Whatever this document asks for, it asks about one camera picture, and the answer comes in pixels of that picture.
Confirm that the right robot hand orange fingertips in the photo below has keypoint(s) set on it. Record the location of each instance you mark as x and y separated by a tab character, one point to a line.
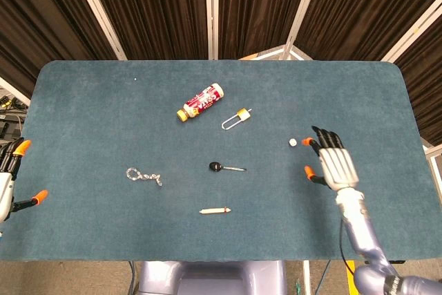
336	163

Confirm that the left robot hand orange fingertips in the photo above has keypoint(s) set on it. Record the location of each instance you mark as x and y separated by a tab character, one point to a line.
5	184

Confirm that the small white cap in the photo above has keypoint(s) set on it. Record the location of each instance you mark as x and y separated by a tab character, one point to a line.
293	142

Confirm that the brass padlock long shackle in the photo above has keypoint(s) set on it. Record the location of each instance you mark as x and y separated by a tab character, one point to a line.
244	114

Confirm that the blue velvet tablecloth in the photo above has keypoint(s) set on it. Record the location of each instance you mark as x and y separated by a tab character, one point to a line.
103	136

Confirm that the white table leg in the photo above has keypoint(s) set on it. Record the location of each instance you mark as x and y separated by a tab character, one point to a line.
306	277

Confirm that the dark curtain screen panel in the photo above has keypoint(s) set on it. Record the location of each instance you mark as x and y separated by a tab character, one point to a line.
41	15
362	8
255	5
428	84
155	8

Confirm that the black-headed key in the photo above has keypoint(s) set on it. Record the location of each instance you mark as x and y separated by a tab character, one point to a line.
214	166

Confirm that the white sausage red band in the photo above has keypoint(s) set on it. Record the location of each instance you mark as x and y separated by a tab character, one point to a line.
214	210

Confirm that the red Costa drink bottle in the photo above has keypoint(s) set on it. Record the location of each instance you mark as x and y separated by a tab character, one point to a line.
202	101

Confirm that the purple grey robot torso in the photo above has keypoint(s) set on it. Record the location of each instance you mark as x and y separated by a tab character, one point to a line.
207	277

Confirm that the white metal frame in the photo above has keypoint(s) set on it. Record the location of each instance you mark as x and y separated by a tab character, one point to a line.
435	160

